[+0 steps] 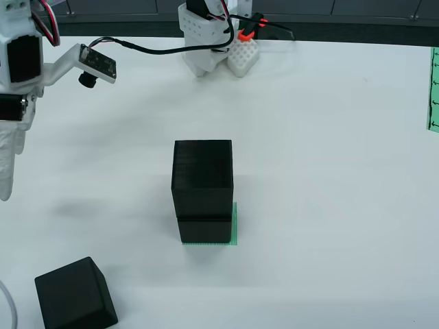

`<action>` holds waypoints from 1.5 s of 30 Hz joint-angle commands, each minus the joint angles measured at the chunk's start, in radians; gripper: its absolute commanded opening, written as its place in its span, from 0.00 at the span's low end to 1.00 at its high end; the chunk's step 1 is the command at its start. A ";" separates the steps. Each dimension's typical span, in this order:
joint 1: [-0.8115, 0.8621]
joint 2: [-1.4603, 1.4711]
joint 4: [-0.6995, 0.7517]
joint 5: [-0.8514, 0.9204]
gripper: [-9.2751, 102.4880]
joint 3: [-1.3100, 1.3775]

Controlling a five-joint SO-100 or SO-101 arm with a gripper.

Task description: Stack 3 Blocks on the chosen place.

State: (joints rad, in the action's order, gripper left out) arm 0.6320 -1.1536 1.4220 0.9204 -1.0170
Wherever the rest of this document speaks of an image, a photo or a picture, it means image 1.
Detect black cube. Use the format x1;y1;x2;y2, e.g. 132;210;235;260
176;215;233;244
34;256;119;329
169;139;235;220

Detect grey cabinet fronts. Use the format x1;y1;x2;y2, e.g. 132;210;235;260
0;0;439;21

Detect green striped square marker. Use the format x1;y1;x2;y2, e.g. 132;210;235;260
181;201;238;247

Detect black orange clamp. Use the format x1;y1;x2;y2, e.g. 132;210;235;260
237;12;268;41

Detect green strip with black line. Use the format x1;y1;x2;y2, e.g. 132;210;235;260
426;47;439;131

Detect wrist camera on white bracket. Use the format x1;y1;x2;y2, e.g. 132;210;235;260
40;42;118;90

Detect black camera cable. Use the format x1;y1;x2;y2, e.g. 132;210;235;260
85;13;296;56

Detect white cable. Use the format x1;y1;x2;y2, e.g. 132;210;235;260
0;280;19;329

